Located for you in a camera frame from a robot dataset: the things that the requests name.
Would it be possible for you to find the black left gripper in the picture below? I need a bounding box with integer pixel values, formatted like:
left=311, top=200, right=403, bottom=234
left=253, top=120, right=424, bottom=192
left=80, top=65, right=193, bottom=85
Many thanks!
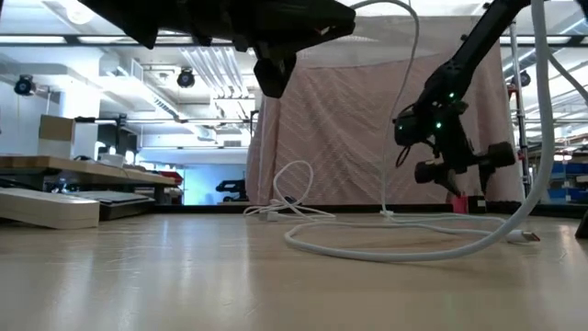
left=77, top=0, right=357, bottom=99

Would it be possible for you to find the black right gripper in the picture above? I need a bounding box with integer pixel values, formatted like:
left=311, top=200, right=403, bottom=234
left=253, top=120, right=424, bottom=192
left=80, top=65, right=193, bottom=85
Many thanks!
left=413, top=132, right=518, bottom=199

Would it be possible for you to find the red wall charger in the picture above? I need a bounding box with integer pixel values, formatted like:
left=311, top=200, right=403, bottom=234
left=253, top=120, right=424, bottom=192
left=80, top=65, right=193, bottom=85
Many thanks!
left=451, top=192, right=470, bottom=215

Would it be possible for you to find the thick white USB cable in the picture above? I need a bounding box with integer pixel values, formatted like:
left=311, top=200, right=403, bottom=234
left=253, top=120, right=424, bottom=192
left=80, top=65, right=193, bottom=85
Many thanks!
left=283, top=0, right=588, bottom=264

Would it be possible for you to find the white power strip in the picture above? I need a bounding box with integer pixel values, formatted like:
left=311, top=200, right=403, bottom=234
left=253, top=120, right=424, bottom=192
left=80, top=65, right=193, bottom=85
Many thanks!
left=0, top=187, right=101, bottom=231

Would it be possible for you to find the metal rack cart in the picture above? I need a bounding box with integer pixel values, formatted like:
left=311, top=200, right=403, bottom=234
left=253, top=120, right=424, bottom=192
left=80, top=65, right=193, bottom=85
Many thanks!
left=504, top=17, right=537, bottom=206

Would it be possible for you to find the blue storage bin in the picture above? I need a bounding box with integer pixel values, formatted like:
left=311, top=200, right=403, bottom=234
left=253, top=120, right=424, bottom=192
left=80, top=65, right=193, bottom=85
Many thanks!
left=550, top=161, right=588, bottom=182
left=548, top=186, right=588, bottom=204

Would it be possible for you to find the pink chevron cloth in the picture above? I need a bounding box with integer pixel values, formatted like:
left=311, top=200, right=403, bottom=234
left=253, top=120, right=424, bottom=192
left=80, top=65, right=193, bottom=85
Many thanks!
left=245, top=16, right=525, bottom=207

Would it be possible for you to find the long black power strip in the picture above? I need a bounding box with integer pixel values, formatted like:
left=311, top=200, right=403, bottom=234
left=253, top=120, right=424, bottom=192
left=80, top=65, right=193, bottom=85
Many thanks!
left=574, top=209, right=588, bottom=240

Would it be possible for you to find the black wheeled machine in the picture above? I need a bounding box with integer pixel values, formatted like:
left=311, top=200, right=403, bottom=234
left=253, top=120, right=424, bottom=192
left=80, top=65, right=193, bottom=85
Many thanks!
left=214, top=178, right=249, bottom=203

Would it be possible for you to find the red bin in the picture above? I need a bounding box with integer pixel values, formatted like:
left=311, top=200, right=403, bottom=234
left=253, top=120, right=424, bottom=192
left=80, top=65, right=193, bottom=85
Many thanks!
left=158, top=170, right=185, bottom=186

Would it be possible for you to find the black metal stand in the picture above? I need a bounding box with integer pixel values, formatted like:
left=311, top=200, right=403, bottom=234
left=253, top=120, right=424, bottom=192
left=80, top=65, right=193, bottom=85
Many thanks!
left=74, top=115, right=140, bottom=157

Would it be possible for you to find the white bowl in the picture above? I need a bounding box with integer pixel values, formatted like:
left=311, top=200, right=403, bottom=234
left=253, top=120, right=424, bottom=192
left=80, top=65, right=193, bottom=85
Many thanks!
left=97, top=153, right=127, bottom=168

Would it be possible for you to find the white box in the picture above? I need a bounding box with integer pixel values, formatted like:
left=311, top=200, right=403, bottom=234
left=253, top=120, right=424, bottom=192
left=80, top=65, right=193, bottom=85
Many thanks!
left=73, top=122, right=100, bottom=160

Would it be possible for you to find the cardboard box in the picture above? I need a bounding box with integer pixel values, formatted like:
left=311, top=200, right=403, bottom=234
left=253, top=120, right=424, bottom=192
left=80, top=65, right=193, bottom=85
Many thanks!
left=37, top=114, right=77, bottom=160

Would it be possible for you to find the wooden workbench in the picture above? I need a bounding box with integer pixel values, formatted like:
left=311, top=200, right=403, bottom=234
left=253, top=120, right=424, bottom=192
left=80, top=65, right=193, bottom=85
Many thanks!
left=0, top=154, right=179, bottom=206

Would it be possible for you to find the black table frame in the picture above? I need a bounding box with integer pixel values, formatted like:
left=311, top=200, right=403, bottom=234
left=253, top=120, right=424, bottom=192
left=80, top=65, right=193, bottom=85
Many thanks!
left=151, top=201, right=588, bottom=218

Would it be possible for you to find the thin coiled white cable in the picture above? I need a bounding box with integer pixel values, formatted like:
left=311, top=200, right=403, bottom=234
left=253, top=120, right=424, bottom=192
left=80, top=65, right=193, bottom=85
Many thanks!
left=242, top=159, right=337, bottom=223

